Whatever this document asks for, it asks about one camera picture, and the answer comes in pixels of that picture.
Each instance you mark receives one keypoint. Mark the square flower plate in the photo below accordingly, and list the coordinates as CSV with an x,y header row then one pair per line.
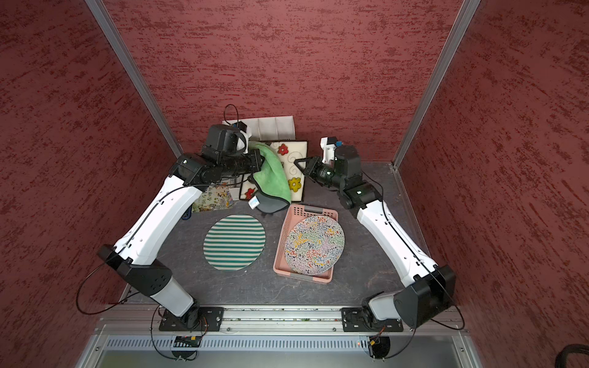
x,y
288,152

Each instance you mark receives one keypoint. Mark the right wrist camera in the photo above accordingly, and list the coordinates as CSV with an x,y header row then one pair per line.
x,y
328,146

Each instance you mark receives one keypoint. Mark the white file organizer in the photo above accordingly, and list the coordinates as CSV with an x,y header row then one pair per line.
x,y
270,128

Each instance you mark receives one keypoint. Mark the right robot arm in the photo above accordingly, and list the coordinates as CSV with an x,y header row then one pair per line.
x,y
428,287

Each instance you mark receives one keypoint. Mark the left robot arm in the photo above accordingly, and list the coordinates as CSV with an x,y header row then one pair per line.
x,y
225,155

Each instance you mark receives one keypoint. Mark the pink plastic basket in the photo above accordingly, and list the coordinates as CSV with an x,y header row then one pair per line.
x,y
295,214

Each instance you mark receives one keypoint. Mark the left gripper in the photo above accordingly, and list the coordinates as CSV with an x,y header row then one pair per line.
x,y
255,164

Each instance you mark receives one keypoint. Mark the green striped round plate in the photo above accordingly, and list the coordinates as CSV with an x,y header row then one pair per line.
x,y
234,242

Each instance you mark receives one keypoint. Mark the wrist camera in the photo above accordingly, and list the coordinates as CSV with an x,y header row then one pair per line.
x,y
243,133
328,146

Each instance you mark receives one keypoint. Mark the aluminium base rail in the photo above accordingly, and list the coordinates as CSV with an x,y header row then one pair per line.
x,y
257,319

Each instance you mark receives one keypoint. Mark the green microfibre cloth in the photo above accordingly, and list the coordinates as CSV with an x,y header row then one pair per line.
x,y
273,192

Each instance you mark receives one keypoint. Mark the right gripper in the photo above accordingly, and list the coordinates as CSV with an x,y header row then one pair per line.
x,y
310,169

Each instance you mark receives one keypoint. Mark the colourful patterned round plate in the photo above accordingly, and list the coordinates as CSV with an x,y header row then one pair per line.
x,y
314,245

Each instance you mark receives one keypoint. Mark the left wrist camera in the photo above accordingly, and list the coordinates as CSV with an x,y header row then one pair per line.
x,y
243,133

